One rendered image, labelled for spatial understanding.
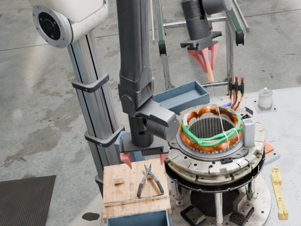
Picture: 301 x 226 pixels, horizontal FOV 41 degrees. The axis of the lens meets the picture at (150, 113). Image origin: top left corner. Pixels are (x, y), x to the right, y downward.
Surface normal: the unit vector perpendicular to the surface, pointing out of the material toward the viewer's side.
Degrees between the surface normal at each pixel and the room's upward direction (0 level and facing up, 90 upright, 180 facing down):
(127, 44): 90
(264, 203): 0
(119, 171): 0
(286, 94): 0
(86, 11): 90
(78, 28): 100
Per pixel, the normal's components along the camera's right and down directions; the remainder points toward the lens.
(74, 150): -0.14, -0.78
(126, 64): -0.62, 0.47
